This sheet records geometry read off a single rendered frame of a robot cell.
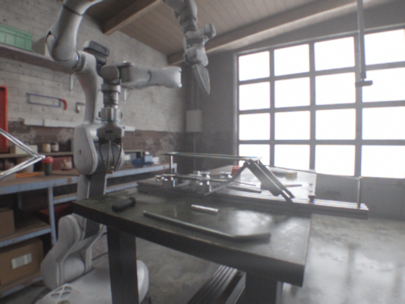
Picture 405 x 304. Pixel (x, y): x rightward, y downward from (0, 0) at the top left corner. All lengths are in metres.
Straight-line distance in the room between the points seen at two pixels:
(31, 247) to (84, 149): 1.16
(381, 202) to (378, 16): 2.73
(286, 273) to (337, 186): 3.40
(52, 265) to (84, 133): 0.81
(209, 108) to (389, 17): 3.16
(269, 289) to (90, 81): 1.07
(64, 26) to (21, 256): 1.61
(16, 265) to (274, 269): 1.86
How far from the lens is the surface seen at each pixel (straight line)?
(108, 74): 0.87
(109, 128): 0.85
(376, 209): 3.95
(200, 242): 0.49
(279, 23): 3.56
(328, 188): 3.81
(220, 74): 4.25
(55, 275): 1.54
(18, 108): 2.65
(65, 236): 1.31
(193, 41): 0.85
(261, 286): 0.60
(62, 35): 1.01
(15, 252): 2.02
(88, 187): 1.16
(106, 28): 3.36
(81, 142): 1.08
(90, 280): 1.50
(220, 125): 4.05
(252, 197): 0.74
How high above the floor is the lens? 1.09
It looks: 2 degrees down
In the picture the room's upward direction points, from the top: straight up
